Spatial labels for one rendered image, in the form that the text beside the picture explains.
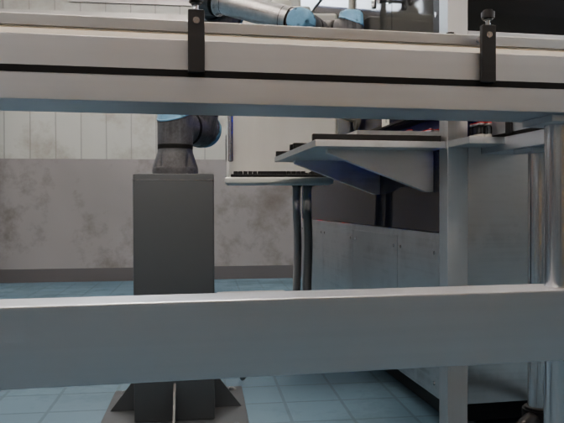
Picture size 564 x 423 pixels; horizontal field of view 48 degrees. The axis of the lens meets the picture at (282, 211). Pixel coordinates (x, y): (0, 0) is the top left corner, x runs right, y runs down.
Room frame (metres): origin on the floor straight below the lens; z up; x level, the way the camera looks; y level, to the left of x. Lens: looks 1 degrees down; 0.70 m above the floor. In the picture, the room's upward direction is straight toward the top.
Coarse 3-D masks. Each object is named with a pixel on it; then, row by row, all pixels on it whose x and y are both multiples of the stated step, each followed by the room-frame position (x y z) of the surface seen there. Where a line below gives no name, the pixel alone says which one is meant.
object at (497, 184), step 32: (480, 160) 1.88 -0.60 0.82; (512, 160) 1.90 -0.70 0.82; (480, 192) 1.88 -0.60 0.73; (512, 192) 1.90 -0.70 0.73; (320, 224) 3.42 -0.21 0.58; (352, 224) 2.81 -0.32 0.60; (480, 224) 1.88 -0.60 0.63; (512, 224) 1.90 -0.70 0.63; (320, 256) 3.42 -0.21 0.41; (352, 256) 2.82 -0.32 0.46; (384, 256) 2.40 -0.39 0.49; (416, 256) 2.10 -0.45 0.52; (480, 256) 1.88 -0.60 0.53; (512, 256) 1.90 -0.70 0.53; (320, 288) 3.42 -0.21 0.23; (352, 288) 2.82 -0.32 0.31; (480, 384) 1.88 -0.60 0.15; (512, 384) 1.90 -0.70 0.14
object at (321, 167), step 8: (296, 160) 2.40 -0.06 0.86; (304, 160) 2.40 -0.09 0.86; (312, 160) 2.41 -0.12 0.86; (320, 160) 2.41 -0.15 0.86; (328, 160) 2.42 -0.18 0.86; (312, 168) 2.41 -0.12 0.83; (320, 168) 2.41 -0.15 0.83; (328, 168) 2.42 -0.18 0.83; (336, 168) 2.42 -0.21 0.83; (344, 168) 2.43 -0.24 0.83; (352, 168) 2.44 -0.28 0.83; (360, 168) 2.44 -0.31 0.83; (328, 176) 2.43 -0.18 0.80; (336, 176) 2.42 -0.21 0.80; (344, 176) 2.43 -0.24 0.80; (352, 176) 2.44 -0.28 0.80; (360, 176) 2.44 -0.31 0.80; (368, 176) 2.45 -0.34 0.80; (376, 176) 2.45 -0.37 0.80; (352, 184) 2.44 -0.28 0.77; (360, 184) 2.44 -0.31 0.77; (368, 184) 2.45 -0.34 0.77; (376, 184) 2.45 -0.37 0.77; (368, 192) 2.47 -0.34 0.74; (376, 192) 2.45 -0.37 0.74
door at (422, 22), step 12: (396, 0) 2.31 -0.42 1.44; (408, 0) 2.19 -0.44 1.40; (420, 0) 2.09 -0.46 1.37; (432, 0) 1.99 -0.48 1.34; (396, 12) 2.31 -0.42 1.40; (408, 12) 2.19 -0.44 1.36; (420, 12) 2.09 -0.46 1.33; (432, 12) 1.99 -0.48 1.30; (396, 24) 2.31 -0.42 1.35; (408, 24) 2.19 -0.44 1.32; (420, 24) 2.09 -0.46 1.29; (432, 24) 1.99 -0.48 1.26
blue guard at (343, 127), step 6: (342, 120) 2.98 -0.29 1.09; (366, 120) 2.63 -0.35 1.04; (372, 120) 2.55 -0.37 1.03; (378, 120) 2.48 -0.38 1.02; (390, 120) 2.34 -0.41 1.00; (342, 126) 2.98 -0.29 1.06; (348, 126) 2.88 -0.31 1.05; (360, 126) 2.71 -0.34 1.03; (366, 126) 2.63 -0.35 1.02; (372, 126) 2.55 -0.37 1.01; (378, 126) 2.48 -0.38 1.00; (342, 132) 2.98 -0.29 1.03; (348, 132) 2.88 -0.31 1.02
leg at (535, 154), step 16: (528, 160) 1.71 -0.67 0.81; (528, 176) 1.71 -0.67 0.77; (528, 192) 1.71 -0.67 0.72; (528, 208) 1.71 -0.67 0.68; (528, 224) 1.71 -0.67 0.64; (528, 240) 1.71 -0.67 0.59; (528, 256) 1.71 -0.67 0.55; (528, 272) 1.70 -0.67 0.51; (528, 368) 1.70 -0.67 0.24; (528, 384) 1.70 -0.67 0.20; (528, 400) 1.70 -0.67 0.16
